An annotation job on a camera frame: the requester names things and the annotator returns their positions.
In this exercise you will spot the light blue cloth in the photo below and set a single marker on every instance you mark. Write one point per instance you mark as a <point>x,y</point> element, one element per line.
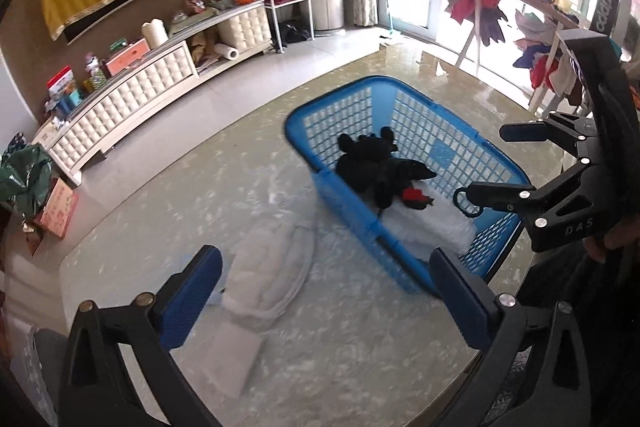
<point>215,298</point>

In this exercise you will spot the pink drawer box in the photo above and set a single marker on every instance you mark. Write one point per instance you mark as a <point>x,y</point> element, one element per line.
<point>125,57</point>

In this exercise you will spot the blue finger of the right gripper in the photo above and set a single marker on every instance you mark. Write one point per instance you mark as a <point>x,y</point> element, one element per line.
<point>498,196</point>
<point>532,131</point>

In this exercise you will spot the red white gift box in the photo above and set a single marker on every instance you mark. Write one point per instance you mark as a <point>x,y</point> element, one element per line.
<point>61,84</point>

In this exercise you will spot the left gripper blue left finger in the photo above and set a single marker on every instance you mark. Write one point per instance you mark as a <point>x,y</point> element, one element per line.
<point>183,297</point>

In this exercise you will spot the blue plastic laundry basket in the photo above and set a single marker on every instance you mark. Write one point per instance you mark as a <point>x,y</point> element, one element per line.
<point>424,131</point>

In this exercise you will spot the green plastic bag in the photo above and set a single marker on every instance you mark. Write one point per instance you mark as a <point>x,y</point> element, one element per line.
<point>25,180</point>

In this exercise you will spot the wooden clothes drying rack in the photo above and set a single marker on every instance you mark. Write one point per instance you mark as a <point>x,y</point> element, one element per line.
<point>541,39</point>

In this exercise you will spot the paper towel roll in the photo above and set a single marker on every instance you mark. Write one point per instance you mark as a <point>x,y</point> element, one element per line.
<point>227,52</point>

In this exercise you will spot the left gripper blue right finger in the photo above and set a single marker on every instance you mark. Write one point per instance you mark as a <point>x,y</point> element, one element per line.
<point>467,297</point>

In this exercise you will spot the white plastic jug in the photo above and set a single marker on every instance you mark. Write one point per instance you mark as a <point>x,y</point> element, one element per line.
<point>155,33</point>

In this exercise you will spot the white flat cloth pad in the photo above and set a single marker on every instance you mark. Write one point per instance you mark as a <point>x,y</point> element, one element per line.
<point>230,359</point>

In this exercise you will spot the white fluffy towel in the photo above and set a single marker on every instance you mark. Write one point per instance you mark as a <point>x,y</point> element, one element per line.
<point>268,268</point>

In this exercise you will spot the person's right hand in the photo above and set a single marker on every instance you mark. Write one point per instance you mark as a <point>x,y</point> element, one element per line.
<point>624,234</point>

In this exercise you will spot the white waffle towel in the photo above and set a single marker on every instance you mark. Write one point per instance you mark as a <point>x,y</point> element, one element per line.
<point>430,221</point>

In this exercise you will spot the pink printed cardboard box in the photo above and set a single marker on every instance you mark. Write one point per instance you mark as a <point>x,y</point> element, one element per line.
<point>55,216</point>

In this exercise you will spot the white tufted television cabinet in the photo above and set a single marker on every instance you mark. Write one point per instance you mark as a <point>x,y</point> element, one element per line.
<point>142,90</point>

